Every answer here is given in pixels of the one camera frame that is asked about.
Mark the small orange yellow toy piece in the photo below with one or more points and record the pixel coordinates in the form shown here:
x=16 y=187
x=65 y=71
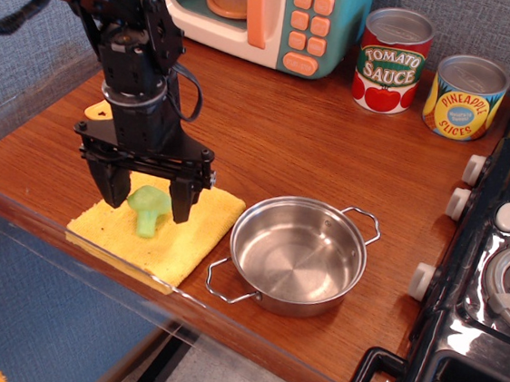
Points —
x=99 y=111

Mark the black toy stove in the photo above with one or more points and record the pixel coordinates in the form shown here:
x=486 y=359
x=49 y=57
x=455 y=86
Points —
x=462 y=332

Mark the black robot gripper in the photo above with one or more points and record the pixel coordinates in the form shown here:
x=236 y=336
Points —
x=145 y=135

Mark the toy microwave oven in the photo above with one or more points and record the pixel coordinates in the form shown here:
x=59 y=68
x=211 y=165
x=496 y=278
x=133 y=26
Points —
x=307 y=38

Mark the yellow towel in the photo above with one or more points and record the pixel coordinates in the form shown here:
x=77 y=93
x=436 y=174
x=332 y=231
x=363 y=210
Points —
x=175 y=250

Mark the green toy broccoli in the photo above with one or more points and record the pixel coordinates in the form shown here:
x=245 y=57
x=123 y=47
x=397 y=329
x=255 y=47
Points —
x=149 y=203

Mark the tomato sauce can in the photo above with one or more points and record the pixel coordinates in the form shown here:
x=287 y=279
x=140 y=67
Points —
x=391 y=59

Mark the stainless steel pot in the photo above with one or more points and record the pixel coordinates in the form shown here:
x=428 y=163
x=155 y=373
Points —
x=297 y=257

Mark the pineapple slices can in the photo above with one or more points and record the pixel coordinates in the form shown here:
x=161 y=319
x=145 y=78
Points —
x=464 y=97

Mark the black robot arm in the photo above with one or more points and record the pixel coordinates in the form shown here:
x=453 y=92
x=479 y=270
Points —
x=139 y=47

